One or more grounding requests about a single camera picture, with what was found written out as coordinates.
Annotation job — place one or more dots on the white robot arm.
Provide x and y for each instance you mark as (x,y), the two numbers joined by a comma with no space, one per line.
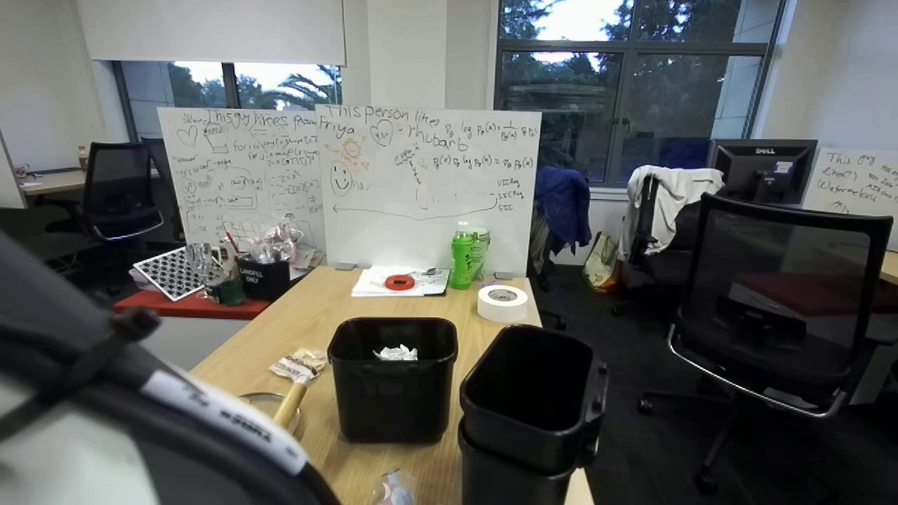
(88,415)

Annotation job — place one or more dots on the green wipes bottle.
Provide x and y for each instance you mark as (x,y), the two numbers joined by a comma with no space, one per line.
(470,247)

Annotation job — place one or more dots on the red tape roll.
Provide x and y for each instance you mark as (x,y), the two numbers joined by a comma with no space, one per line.
(398,282)

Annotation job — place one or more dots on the white tape roll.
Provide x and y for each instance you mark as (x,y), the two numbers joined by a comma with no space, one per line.
(502,304)

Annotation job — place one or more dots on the right whiteboard with drawings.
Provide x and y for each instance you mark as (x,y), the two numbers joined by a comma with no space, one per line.
(397,182)

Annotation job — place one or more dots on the blue jacket on chair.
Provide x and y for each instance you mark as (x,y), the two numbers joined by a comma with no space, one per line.
(562,197)

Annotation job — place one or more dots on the small black bin with paper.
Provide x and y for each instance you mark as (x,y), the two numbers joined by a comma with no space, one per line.
(394,377)

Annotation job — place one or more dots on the stacked black landfill bins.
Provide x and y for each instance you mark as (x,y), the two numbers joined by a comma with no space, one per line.
(531,415)

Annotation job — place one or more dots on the black bin with clutter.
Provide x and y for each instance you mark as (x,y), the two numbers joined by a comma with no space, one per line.
(263,263)

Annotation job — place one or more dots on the small snack wrapper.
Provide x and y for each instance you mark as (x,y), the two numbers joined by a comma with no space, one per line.
(300,364)

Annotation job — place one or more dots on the chair with white cloth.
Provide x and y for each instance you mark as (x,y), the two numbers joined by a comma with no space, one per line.
(677,188)

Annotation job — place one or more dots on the green cup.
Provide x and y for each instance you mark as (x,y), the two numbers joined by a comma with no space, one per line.
(227,291)

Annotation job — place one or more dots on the left whiteboard with writing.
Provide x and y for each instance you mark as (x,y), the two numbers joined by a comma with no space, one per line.
(248,174)

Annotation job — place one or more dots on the clear plastic wrapper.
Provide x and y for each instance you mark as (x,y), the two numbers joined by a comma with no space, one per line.
(394,489)

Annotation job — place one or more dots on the white cabinet with red top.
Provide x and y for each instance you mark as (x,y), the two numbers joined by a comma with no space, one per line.
(190,327)

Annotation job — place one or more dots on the checkerboard calibration sheet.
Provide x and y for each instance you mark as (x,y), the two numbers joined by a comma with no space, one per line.
(174,273)

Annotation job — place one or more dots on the black computer monitor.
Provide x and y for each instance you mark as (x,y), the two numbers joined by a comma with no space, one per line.
(763,169)

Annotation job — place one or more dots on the black chair at left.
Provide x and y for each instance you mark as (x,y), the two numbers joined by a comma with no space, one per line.
(119,200)

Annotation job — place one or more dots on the black mesh office chair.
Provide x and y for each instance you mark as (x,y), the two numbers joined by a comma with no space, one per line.
(776,308)

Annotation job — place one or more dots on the white roller blind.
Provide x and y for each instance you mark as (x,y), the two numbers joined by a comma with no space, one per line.
(277,32)

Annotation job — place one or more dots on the white pot with wooden handle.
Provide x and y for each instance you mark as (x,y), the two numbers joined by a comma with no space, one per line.
(290,408)

